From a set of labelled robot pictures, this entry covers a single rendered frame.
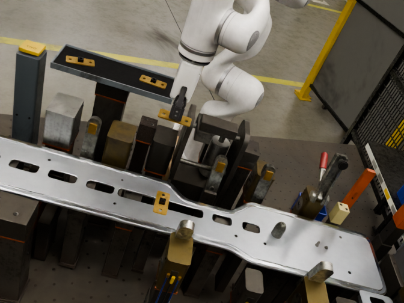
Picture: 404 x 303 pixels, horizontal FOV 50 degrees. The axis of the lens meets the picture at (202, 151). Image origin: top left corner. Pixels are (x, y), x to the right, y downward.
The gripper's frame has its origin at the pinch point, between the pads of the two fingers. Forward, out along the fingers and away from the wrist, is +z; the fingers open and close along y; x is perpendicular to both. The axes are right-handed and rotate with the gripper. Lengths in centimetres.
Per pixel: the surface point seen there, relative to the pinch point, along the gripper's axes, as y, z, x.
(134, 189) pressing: 3.8, 26.6, -4.7
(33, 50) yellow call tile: -22, 10, -46
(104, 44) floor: -267, 129, -83
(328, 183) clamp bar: -12, 16, 50
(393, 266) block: 1, 28, 75
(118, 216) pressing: 14.9, 26.8, -6.0
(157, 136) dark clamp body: -12.1, 18.8, -3.2
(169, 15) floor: -388, 131, -44
